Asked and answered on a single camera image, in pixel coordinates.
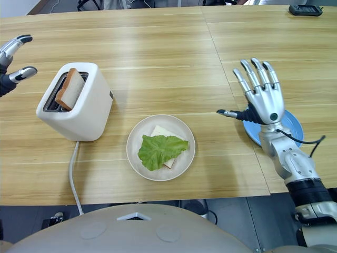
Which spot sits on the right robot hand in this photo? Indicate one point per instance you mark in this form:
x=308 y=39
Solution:
x=267 y=102

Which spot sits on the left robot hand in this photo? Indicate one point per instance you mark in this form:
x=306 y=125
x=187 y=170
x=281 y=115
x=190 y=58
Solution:
x=5 y=83

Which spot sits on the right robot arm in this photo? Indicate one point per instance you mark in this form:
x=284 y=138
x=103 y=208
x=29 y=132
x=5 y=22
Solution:
x=297 y=163

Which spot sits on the blue plate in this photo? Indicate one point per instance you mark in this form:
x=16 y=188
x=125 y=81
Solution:
x=295 y=126

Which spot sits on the bread slice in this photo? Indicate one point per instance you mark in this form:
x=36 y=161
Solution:
x=72 y=88
x=160 y=131

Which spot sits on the cream toaster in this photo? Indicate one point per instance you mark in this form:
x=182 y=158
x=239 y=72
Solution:
x=90 y=110

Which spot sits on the black handheld device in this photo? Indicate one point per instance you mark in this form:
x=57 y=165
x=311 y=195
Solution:
x=305 y=10

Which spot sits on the green lettuce leaf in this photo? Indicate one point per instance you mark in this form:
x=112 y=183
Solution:
x=158 y=151

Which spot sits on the cream plate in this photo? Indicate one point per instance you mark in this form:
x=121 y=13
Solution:
x=137 y=158

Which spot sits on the robot body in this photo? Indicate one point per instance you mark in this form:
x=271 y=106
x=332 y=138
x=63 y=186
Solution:
x=131 y=234

